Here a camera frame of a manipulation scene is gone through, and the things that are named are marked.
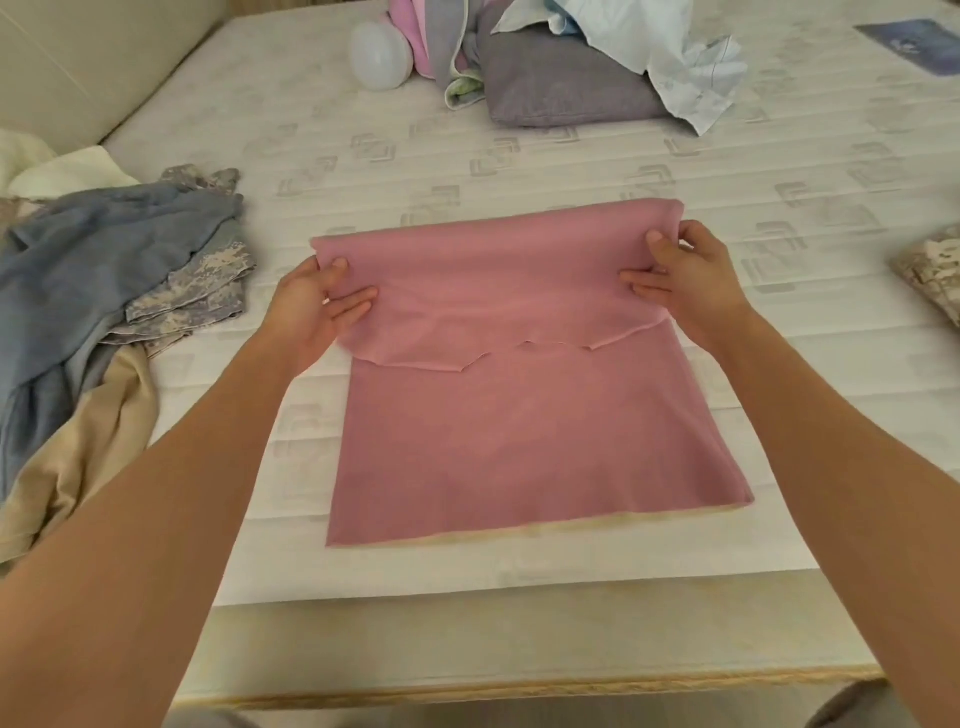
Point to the purple-grey pillow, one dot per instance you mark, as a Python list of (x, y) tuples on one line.
[(562, 82)]

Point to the person's right middle finger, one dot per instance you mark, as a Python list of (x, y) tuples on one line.
[(652, 296)]

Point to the person's right forearm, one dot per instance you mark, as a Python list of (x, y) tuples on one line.
[(855, 487)]

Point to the person's left forearm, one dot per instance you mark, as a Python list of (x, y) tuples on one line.
[(127, 540)]

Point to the pink cloth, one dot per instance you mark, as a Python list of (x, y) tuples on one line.
[(517, 405)]

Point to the person's right hand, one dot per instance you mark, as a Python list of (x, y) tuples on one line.
[(701, 289)]

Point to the beige garment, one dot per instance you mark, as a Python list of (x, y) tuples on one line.
[(90, 442)]

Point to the beige bed base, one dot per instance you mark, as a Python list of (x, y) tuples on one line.
[(525, 645)]

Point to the person's left middle finger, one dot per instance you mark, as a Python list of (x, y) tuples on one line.
[(351, 319)]

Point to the white quilted mattress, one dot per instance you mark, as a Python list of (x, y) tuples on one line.
[(525, 172)]

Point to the blue mattress label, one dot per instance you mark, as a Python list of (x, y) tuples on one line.
[(915, 45)]

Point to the tan camouflage garment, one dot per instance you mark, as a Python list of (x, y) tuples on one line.
[(934, 274)]

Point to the person's right thumb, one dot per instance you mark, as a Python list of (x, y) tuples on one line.
[(661, 251)]

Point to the light pink garment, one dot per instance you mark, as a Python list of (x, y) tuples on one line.
[(409, 30)]

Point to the grey garment with green trim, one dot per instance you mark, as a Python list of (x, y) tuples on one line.
[(450, 45)]

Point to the person's left thumb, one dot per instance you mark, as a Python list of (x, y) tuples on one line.
[(335, 272)]

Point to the person's left hand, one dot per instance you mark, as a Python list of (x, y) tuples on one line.
[(304, 315)]

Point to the light blue shirt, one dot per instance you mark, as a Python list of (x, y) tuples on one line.
[(675, 52)]

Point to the beige upholstered headboard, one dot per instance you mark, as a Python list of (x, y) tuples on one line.
[(82, 60)]

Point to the grey camouflage garment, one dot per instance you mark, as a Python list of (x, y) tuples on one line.
[(199, 289)]

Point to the white cloth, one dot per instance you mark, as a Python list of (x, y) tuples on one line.
[(52, 172)]

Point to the white round lamp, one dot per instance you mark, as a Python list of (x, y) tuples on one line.
[(380, 56)]

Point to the blue-grey garment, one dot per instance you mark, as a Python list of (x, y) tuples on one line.
[(67, 277)]

